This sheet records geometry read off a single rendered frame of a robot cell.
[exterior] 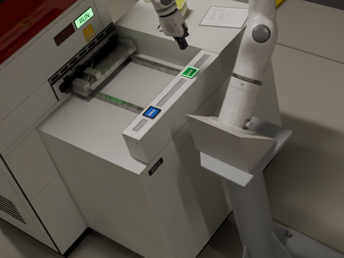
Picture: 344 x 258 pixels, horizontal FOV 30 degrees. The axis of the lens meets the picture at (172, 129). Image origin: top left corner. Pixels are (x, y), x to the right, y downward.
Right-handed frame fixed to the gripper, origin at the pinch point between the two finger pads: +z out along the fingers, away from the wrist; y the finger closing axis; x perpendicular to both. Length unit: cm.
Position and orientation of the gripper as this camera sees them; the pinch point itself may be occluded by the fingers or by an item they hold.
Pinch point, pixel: (182, 43)
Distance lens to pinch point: 254.7
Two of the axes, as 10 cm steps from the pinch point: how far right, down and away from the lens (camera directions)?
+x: 5.9, -6.5, 4.7
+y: 7.1, 1.4, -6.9
